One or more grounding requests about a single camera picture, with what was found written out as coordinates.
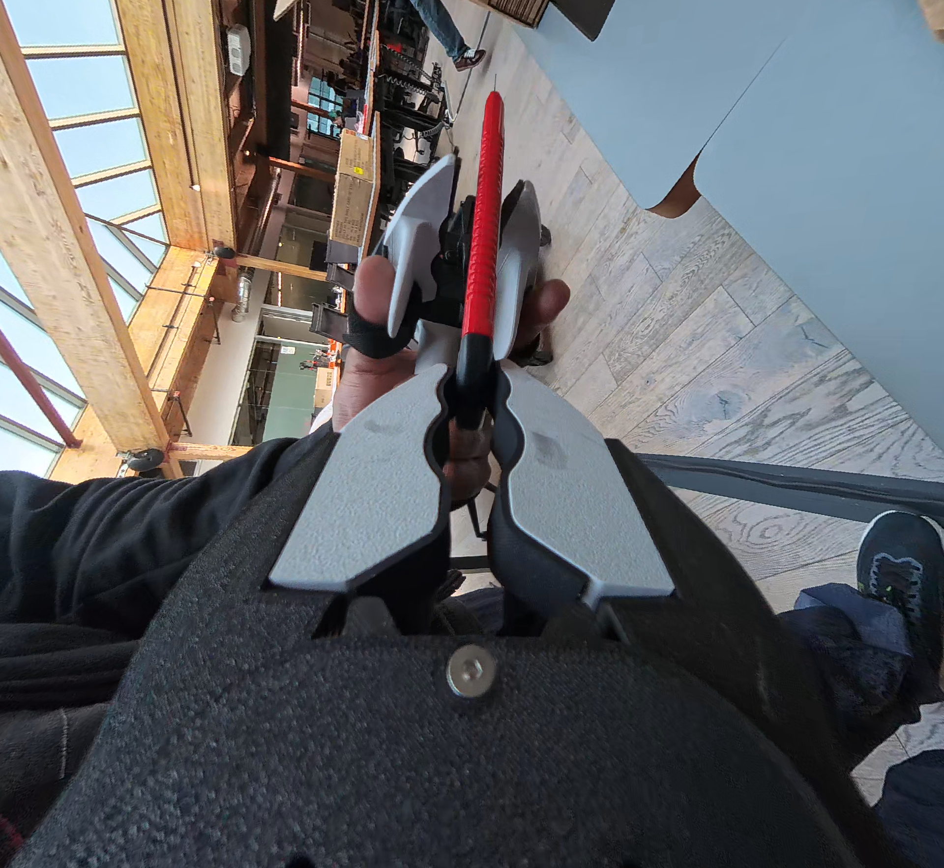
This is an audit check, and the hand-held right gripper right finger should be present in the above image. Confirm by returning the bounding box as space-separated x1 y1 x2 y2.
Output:
490 368 676 602

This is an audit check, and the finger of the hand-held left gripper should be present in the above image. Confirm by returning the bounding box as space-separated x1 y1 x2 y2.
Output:
491 180 544 361
382 154 460 347

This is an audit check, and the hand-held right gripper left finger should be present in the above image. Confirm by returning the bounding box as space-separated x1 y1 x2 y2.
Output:
269 364 452 592

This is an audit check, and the red utility knife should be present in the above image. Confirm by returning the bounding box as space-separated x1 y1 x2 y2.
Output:
454 75 508 432

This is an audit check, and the person's left forearm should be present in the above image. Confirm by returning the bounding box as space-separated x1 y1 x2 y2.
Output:
0 431 340 670

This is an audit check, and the light blue desk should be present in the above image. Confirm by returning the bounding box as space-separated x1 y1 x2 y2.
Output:
515 0 944 450

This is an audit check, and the person's left hand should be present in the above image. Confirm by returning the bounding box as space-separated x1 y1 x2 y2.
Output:
332 256 572 504

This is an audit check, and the tan shipping carton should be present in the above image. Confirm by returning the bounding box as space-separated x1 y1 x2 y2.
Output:
336 129 380 180
328 175 375 266

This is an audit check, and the cluttered workbench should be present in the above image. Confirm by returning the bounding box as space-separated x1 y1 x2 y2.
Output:
365 34 462 172

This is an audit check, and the dark metal bar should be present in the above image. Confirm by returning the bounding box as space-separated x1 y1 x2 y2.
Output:
636 452 944 525

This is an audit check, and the black sneaker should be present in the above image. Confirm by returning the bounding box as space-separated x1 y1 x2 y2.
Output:
855 510 944 671

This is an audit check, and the person's black top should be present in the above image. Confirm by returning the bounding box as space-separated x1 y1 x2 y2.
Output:
0 632 148 858

